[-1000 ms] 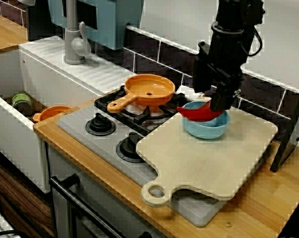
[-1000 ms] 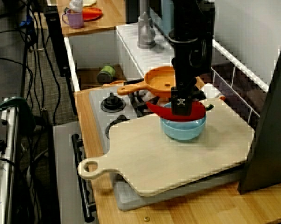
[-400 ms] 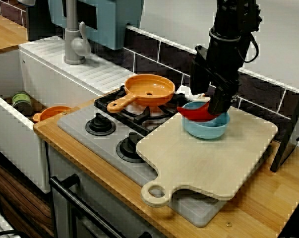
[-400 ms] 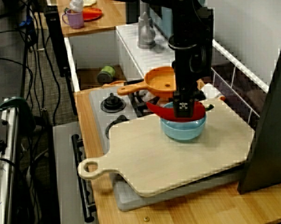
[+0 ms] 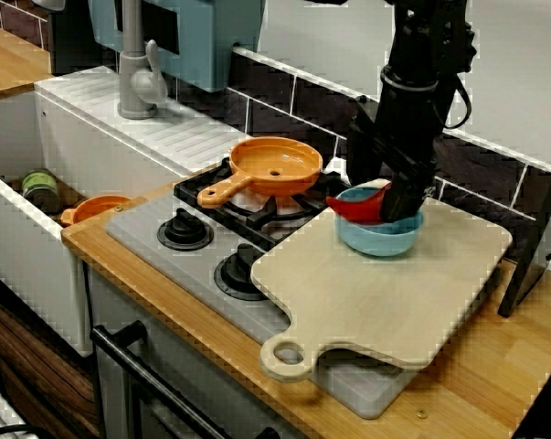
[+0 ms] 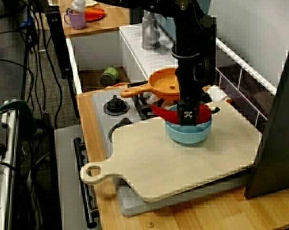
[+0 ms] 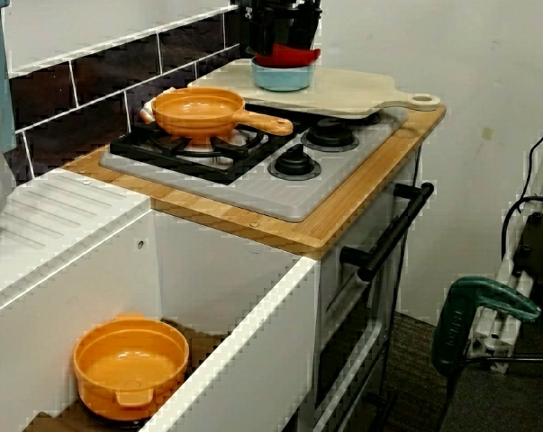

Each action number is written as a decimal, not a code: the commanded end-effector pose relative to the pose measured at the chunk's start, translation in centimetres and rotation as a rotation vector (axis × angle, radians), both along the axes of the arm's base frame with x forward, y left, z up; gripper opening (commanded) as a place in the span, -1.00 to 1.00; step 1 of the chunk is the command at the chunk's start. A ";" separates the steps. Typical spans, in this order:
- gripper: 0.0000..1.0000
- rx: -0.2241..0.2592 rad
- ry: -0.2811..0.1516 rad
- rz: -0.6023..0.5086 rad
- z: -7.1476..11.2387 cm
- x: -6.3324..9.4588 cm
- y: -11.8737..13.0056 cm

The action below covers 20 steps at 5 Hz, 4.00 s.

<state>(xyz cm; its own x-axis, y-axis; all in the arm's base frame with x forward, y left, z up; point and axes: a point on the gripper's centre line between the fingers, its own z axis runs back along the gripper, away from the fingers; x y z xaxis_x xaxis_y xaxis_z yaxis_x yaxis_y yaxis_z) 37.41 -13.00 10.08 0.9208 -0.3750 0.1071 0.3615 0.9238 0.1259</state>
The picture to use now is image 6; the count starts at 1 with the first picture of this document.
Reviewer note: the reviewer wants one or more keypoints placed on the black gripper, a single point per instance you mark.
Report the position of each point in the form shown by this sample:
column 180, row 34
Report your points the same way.
column 192, row 76

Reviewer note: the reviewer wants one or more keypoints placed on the red toy chili pepper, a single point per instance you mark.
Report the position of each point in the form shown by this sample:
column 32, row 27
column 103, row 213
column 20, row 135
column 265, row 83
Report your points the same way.
column 167, row 115

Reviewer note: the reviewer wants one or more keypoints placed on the light blue plastic bowl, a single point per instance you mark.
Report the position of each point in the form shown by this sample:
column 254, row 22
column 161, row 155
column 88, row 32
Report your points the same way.
column 187, row 136

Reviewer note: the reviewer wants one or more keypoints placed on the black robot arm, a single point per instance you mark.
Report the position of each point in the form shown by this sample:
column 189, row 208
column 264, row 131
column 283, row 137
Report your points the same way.
column 187, row 36

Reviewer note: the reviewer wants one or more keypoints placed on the small white toy container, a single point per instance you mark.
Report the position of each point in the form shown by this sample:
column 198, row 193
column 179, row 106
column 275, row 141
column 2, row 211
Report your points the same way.
column 217, row 94

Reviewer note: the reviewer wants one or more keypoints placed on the orange toy frying pan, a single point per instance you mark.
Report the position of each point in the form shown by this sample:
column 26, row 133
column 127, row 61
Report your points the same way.
column 161, row 81

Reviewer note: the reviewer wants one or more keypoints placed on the black burner grate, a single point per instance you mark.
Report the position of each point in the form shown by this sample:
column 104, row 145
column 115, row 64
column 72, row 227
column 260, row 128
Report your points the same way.
column 144, row 109

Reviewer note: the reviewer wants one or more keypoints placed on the pale wooden cutting board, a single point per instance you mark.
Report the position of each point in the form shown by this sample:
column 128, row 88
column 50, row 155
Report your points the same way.
column 170, row 163

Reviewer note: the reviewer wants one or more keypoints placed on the black stove knob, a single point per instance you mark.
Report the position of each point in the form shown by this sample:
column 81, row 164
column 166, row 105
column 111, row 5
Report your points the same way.
column 116, row 106
column 121, row 123

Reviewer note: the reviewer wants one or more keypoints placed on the green toy can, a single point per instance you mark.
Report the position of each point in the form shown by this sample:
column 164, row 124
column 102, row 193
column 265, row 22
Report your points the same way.
column 109, row 75

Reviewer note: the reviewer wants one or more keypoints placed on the grey toy stove top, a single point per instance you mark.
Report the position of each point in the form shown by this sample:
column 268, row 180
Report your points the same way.
column 98, row 103

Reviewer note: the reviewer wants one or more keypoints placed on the dark upright panel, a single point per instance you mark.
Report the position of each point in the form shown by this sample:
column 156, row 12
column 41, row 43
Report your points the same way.
column 278, row 131

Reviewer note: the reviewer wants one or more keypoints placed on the wooden countertop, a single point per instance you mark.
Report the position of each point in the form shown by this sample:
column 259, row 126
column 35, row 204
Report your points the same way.
column 86, row 119

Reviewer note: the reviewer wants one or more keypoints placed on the white toy sink unit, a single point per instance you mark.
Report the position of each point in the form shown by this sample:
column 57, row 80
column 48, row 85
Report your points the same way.
column 98, row 50

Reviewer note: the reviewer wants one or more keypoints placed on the small brass screw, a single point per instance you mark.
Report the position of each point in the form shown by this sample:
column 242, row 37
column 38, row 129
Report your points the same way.
column 150, row 224

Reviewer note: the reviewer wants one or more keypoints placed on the wooden side table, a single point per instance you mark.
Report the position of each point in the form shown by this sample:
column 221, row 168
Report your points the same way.
column 110, row 21

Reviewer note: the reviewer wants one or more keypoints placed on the white toy oven cabinet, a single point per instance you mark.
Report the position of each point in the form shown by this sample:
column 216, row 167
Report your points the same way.
column 67, row 167

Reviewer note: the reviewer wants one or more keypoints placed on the orange plastic plate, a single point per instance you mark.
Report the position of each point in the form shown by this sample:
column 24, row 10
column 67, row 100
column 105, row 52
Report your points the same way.
column 95, row 14

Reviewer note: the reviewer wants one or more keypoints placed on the purple plastic cup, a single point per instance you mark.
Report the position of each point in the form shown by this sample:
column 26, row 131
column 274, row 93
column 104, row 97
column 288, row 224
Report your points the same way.
column 77, row 20

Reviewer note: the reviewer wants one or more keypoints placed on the cream plate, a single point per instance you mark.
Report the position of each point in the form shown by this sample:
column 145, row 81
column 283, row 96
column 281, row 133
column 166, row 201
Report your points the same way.
column 91, row 2

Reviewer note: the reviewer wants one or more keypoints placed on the white crumpled item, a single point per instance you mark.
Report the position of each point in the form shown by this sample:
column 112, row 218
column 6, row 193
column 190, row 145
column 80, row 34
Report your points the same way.
column 78, row 5

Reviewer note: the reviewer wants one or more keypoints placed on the black upright post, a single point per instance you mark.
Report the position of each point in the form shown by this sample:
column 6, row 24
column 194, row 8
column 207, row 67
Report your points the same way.
column 55, row 36

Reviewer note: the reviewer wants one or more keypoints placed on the aluminium frame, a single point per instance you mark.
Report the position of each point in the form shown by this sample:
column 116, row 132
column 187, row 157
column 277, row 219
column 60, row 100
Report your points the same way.
column 3, row 179

